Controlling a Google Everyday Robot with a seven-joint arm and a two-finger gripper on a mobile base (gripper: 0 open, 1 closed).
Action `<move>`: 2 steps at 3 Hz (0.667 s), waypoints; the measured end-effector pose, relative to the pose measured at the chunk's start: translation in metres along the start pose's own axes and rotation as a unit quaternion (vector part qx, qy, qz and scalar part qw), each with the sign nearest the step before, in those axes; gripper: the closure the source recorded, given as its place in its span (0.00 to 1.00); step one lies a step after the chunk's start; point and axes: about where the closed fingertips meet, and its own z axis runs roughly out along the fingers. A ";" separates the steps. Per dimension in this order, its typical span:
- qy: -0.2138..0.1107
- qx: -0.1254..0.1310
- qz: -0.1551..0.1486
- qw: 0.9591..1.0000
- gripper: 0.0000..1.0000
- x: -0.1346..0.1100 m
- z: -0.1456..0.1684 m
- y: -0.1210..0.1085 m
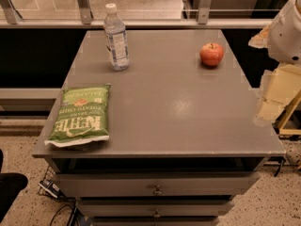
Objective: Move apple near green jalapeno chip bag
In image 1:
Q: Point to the red apple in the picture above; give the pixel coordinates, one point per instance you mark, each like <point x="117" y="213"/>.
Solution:
<point x="211" y="54"/>

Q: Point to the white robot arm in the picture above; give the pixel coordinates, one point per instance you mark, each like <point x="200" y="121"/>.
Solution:
<point x="282" y="37"/>

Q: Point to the green jalapeno chip bag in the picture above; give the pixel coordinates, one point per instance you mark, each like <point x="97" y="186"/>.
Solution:
<point x="82" y="117"/>

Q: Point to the grey drawer cabinet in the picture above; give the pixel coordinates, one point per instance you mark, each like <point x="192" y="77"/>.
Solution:
<point x="166" y="113"/>

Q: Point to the clear plastic water bottle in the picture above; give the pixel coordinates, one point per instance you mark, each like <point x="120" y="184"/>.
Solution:
<point x="116" y="39"/>

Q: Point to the top grey drawer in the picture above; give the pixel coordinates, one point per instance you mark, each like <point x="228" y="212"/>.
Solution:
<point x="155" y="184"/>

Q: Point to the grey drawer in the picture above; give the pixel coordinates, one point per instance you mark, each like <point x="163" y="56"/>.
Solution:
<point x="155" y="208"/>
<point x="155" y="221"/>
<point x="155" y="184"/>

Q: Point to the middle grey drawer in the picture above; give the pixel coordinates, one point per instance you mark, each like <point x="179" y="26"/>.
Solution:
<point x="155" y="208"/>

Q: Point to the bottom grey drawer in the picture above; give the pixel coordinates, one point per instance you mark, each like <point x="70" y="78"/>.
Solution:
<point x="155" y="221"/>

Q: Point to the power strip on floor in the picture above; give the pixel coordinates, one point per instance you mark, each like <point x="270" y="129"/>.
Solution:
<point x="51" y="188"/>

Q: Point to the black chair seat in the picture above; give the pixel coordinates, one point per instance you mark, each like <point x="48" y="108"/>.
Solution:
<point x="10" y="186"/>

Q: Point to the metal window railing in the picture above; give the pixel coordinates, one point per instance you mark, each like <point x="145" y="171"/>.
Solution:
<point x="140" y="13"/>

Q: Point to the yellow wooden frame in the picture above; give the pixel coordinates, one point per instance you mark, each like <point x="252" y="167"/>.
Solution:
<point x="291" y="107"/>

